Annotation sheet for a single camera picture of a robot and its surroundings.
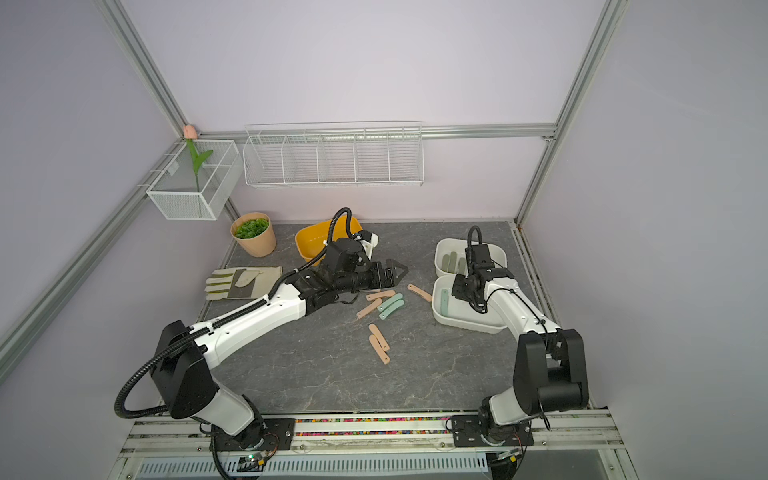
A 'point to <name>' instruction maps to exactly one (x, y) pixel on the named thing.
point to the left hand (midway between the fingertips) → (398, 274)
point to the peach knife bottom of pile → (379, 349)
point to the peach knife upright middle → (368, 308)
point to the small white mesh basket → (174, 191)
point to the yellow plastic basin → (311, 241)
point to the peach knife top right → (424, 295)
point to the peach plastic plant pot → (261, 245)
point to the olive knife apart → (445, 263)
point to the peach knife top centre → (388, 293)
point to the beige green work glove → (252, 282)
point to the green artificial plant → (250, 228)
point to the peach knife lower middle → (379, 336)
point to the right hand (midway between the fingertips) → (462, 289)
